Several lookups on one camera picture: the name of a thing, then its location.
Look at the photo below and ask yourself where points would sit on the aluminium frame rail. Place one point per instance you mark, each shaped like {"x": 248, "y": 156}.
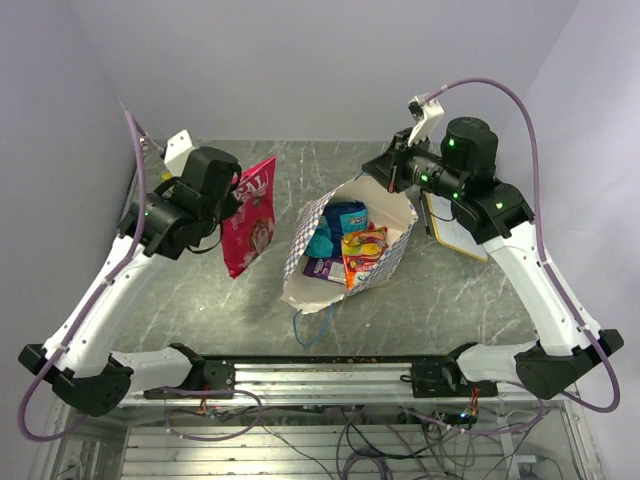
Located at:
{"x": 334, "y": 384}

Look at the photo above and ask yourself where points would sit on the small whiteboard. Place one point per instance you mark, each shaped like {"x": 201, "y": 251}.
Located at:
{"x": 448, "y": 232}

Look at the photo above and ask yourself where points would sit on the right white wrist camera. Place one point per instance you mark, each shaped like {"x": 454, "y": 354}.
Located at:
{"x": 427, "y": 115}

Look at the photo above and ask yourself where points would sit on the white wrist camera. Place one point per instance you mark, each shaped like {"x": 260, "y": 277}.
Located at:
{"x": 427, "y": 115}
{"x": 177, "y": 151}

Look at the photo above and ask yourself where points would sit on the black marker pen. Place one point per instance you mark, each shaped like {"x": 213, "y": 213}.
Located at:
{"x": 425, "y": 213}

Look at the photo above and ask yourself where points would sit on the blue snack bag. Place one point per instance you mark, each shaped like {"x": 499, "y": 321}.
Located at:
{"x": 337, "y": 220}

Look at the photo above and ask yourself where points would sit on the checkered paper bag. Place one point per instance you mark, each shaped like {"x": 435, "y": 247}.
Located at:
{"x": 314, "y": 299}

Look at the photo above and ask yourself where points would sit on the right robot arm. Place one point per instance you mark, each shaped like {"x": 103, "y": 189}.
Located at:
{"x": 497, "y": 216}

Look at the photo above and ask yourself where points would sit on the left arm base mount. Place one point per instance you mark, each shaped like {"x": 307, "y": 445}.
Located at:
{"x": 219, "y": 379}

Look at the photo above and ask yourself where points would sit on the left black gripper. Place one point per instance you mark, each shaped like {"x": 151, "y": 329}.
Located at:
{"x": 231, "y": 203}

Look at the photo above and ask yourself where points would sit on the pink chips bag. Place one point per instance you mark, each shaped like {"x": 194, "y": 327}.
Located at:
{"x": 249, "y": 231}

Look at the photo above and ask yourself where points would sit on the orange candy bag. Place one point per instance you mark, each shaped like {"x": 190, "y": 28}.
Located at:
{"x": 361, "y": 250}

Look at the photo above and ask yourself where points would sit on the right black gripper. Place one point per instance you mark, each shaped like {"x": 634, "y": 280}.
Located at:
{"x": 389, "y": 167}

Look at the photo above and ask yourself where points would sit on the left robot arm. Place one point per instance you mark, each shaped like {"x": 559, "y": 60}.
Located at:
{"x": 79, "y": 361}

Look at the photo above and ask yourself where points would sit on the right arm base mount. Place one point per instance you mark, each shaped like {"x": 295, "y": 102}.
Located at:
{"x": 441, "y": 378}

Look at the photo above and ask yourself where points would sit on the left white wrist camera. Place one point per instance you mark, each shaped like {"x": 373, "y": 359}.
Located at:
{"x": 177, "y": 151}

